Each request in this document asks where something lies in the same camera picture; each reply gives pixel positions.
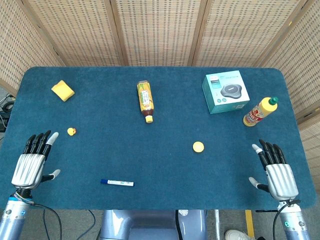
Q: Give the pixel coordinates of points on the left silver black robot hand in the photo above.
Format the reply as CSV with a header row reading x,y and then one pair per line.
x,y
26,168

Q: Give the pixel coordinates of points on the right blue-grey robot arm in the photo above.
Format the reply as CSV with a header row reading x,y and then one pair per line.
x,y
293,222

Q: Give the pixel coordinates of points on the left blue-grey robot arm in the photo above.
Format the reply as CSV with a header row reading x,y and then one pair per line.
x,y
13,220

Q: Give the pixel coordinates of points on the yellow green-capped cleaner bottle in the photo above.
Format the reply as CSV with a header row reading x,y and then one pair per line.
x,y
260,111

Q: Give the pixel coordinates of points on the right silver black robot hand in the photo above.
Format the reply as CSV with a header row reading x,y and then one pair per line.
x,y
281,180

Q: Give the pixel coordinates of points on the blue carpet table cover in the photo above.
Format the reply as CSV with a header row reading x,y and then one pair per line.
x,y
160,162

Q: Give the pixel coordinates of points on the yellow tea bottle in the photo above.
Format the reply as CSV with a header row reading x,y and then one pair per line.
x,y
145,100

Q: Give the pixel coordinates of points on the small yellow rubber duck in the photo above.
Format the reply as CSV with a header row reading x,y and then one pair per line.
x,y
71,131

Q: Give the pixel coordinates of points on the white shoe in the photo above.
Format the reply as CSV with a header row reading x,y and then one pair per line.
x,y
237,235

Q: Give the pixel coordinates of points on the blue white marker pen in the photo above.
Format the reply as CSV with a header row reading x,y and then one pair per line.
x,y
117,183

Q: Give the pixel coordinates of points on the blue-grey robot torso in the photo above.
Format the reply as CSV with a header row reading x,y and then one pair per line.
x,y
150,225

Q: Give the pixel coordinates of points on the yellow sponge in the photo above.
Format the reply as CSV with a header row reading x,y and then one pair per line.
x,y
62,90

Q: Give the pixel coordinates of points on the yellow fluted cup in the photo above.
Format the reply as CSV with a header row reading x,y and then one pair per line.
x,y
198,147

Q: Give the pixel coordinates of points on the teal speakerphone box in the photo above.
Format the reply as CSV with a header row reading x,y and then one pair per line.
x,y
225,92

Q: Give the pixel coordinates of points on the metal table leg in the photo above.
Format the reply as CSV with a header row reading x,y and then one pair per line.
x,y
217,225

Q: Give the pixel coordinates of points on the woven bamboo screen panel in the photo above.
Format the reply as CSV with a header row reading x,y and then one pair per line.
x,y
160,32
17,42
302,62
312,150
75,32
245,32

